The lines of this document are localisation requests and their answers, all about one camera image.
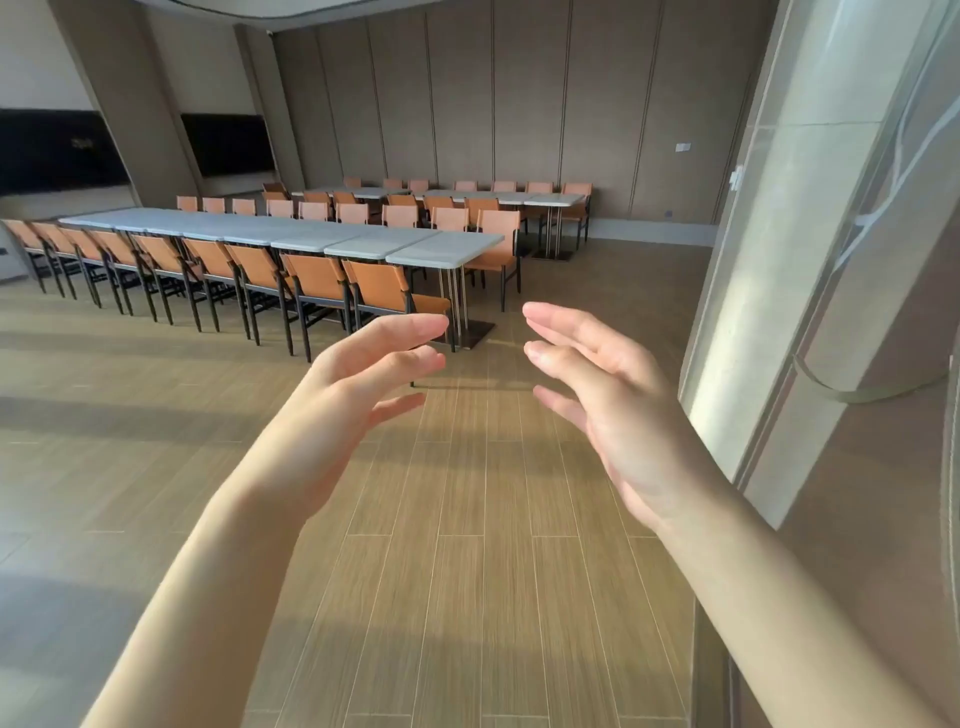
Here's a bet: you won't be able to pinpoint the person's left hand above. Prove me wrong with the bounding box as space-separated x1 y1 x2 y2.
238 313 451 520

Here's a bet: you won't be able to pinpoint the curved metal door handle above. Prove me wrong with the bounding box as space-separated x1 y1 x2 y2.
792 352 955 407

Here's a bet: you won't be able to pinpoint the person's left forearm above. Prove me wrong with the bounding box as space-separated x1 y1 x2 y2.
81 466 325 728

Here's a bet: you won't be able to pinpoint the small black wall screen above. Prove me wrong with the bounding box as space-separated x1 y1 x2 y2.
179 112 278 180

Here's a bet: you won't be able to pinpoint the person's right hand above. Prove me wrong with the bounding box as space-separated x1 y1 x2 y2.
522 301 735 535

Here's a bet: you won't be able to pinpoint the large black wall screen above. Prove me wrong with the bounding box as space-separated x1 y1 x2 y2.
0 108 133 198

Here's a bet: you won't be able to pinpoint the long row of white tables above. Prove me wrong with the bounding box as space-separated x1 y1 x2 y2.
58 206 506 351

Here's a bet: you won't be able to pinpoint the short row of white tables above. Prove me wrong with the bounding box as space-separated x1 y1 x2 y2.
291 185 587 261

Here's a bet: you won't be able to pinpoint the row of orange chairs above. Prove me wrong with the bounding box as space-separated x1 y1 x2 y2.
175 193 524 314
261 176 594 252
0 217 456 365

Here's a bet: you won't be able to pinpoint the person's right forearm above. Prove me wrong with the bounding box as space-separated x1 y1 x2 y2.
651 477 948 728

